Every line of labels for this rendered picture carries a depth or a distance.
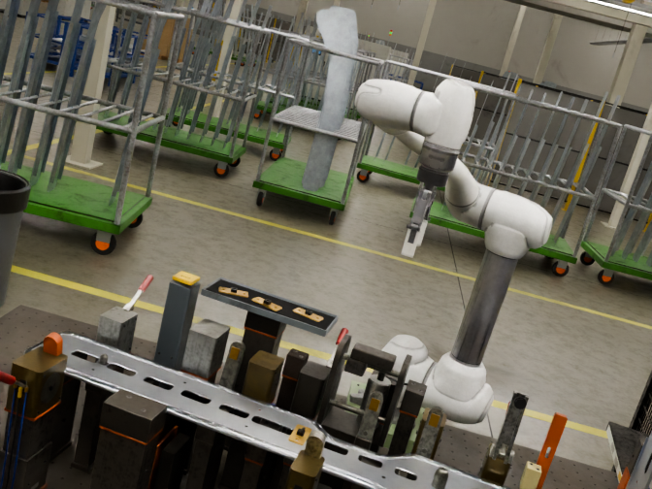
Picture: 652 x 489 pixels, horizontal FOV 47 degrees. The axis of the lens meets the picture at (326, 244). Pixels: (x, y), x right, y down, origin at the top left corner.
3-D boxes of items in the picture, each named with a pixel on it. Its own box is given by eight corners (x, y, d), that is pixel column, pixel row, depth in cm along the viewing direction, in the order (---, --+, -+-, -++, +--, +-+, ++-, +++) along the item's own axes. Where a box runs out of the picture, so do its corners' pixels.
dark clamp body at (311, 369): (265, 498, 202) (298, 372, 192) (278, 476, 213) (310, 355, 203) (290, 507, 201) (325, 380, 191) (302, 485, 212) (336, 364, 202)
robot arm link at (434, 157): (421, 141, 177) (414, 165, 179) (458, 151, 176) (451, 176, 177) (426, 139, 186) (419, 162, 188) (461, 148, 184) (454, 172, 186)
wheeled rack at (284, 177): (339, 229, 794) (382, 63, 748) (247, 205, 797) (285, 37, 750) (349, 196, 978) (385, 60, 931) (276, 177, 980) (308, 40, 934)
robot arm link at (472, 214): (453, 166, 226) (496, 180, 222) (457, 187, 243) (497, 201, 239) (436, 204, 224) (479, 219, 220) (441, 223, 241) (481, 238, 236)
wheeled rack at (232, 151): (72, 140, 885) (96, -14, 838) (101, 131, 981) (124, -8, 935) (228, 180, 886) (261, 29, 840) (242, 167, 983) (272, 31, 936)
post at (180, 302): (140, 417, 224) (167, 281, 212) (151, 407, 231) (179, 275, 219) (162, 426, 222) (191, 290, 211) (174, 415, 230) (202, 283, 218)
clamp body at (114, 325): (77, 433, 209) (98, 314, 199) (99, 415, 220) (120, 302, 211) (100, 442, 208) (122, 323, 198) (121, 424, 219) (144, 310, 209)
